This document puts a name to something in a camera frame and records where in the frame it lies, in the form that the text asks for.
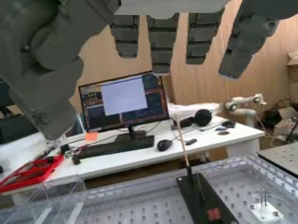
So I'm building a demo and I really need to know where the red tray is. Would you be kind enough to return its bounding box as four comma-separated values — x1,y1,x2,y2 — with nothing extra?
0,154,66,194

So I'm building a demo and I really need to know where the white desk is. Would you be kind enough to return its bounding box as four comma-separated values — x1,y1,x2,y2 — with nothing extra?
0,113,265,205

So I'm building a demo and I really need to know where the black mouse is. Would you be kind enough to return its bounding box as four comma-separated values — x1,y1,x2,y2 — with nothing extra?
155,138,174,152
219,119,238,130

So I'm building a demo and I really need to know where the computer screen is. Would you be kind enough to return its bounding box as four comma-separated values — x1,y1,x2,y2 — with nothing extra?
77,70,172,136

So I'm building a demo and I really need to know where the black keyboard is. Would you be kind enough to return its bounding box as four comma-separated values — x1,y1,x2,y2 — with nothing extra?
75,131,155,160

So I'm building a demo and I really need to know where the thin stick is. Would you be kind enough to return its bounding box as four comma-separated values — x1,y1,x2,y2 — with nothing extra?
168,108,192,169

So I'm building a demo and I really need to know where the black plate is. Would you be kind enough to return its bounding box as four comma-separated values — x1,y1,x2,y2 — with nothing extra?
175,171,240,224

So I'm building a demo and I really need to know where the orange sticky note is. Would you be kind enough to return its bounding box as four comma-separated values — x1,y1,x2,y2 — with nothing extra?
83,131,99,142

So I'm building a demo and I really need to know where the cardboard box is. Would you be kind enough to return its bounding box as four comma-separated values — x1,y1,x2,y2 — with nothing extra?
264,105,298,143

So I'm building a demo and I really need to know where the small white jointed device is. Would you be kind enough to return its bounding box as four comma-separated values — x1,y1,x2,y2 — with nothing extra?
223,92,268,128

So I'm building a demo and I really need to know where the clear box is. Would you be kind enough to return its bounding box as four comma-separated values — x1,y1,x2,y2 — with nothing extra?
0,153,298,224

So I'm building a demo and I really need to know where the small white square bracket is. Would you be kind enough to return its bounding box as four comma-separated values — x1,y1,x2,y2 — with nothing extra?
247,187,285,224

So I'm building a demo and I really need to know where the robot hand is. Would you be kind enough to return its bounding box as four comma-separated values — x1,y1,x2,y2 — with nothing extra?
0,0,298,141

